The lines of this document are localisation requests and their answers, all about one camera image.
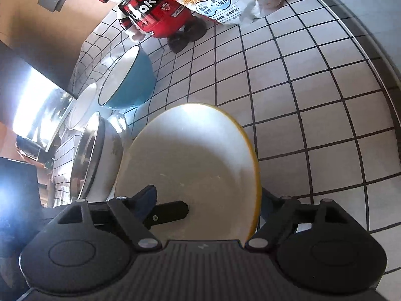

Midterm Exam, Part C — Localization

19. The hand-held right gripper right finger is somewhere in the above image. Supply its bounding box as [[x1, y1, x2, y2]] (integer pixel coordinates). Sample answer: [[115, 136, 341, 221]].
[[245, 188, 371, 252]]

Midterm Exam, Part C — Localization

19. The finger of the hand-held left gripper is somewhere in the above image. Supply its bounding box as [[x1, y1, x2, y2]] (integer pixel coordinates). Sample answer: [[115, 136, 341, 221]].
[[142, 201, 189, 229]]

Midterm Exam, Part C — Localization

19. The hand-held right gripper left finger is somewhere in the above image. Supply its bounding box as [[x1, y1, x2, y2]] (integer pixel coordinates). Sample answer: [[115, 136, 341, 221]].
[[40, 186, 161, 252]]

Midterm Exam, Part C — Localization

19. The white bowl with yellow rim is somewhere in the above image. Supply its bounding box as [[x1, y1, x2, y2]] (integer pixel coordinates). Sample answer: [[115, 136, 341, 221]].
[[114, 102, 261, 249]]

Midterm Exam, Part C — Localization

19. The white paper bowl red print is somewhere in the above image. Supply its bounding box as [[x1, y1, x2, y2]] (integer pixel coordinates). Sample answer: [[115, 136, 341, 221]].
[[67, 82, 105, 131]]

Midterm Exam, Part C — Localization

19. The blue bowl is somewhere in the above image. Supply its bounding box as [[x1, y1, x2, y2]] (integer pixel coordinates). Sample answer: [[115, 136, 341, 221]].
[[98, 45, 155, 110]]

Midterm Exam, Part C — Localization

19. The white black checked tablecloth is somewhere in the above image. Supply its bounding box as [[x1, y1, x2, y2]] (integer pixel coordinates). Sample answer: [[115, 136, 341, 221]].
[[50, 0, 401, 289]]

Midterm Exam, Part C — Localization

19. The dark monitor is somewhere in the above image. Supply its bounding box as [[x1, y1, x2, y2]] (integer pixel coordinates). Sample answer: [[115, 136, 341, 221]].
[[0, 45, 76, 152]]

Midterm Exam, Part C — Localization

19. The red panda robot toy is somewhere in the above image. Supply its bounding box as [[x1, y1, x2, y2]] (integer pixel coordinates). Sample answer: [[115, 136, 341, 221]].
[[88, 0, 208, 54]]

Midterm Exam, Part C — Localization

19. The red cereal bag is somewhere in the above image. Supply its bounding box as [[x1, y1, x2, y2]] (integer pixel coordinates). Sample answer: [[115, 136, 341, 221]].
[[124, 0, 286, 26]]

